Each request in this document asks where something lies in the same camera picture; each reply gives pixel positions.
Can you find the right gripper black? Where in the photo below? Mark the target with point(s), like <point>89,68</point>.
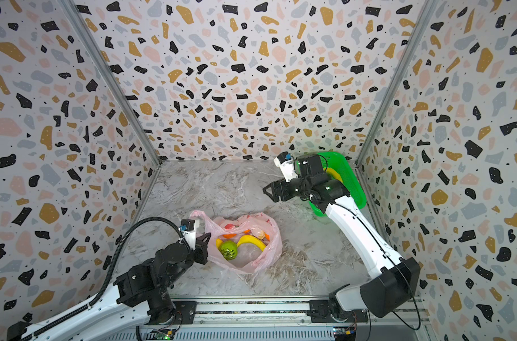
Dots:
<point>276,185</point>

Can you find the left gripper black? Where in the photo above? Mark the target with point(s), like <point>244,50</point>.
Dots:
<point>201,248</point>

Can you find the pink plastic bag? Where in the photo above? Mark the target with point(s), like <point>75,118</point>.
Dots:
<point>250,259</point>

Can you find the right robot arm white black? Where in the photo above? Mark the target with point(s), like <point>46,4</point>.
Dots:
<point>393,279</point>

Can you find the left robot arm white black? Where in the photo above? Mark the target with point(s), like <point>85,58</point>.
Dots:
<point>139,297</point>

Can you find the green fruit in bag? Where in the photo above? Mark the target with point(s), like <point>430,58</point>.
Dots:
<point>228,249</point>

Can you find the orange fruit in bag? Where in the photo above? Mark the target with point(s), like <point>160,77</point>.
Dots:
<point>237,235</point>

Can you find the red fruit in bag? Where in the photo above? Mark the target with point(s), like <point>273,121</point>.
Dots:
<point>229,227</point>

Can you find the yellow banana in bag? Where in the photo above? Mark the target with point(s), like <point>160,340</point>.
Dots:
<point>250,239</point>

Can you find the peach fruit in bag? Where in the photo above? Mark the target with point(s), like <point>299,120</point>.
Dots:
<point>258,233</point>

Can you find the yellow banana in basket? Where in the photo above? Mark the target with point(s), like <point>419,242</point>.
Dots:
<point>335,175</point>

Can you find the green plastic basket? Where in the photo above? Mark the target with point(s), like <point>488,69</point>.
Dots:
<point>339,163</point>

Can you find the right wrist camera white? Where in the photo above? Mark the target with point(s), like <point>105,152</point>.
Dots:
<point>286,163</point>

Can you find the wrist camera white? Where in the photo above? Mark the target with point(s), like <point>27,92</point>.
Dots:
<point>188,228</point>
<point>286,163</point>

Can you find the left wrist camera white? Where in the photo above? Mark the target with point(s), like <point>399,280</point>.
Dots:
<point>188,228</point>

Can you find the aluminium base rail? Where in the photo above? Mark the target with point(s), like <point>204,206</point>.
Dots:
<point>284,318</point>

